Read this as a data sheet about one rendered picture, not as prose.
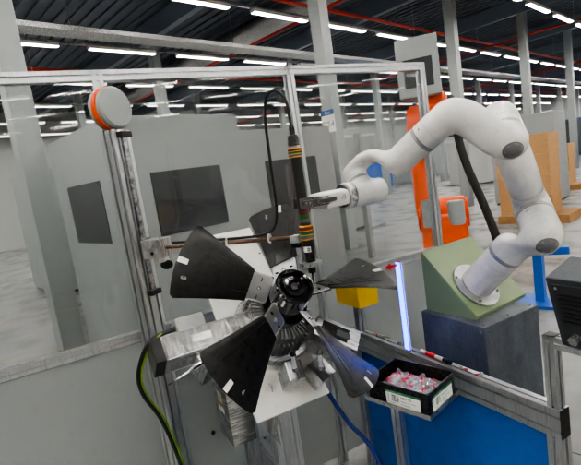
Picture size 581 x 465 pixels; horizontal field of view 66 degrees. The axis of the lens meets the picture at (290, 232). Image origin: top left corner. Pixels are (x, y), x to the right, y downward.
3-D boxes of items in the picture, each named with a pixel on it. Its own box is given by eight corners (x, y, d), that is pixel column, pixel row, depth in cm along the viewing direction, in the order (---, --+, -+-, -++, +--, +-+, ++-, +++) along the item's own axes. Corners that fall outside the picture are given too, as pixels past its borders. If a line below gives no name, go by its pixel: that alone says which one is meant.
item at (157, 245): (141, 261, 169) (136, 239, 168) (154, 257, 175) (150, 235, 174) (162, 260, 164) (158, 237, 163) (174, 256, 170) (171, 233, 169)
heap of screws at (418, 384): (374, 395, 143) (373, 384, 142) (398, 376, 152) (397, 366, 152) (429, 411, 129) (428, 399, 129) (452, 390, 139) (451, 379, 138)
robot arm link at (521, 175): (526, 248, 151) (515, 216, 163) (565, 237, 146) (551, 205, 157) (480, 132, 125) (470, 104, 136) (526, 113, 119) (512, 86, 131)
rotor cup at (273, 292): (252, 300, 140) (261, 279, 130) (285, 278, 149) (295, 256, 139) (282, 335, 136) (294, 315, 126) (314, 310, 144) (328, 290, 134)
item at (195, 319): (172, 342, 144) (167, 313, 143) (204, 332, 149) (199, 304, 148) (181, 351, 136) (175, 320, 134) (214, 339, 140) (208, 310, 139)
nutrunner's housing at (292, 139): (304, 274, 141) (282, 126, 135) (309, 271, 144) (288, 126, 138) (315, 274, 139) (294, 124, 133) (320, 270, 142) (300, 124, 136)
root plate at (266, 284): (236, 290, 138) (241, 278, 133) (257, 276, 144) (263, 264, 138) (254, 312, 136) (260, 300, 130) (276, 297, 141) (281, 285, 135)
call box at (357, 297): (337, 304, 192) (333, 280, 191) (356, 299, 197) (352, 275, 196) (360, 313, 178) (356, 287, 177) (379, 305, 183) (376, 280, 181)
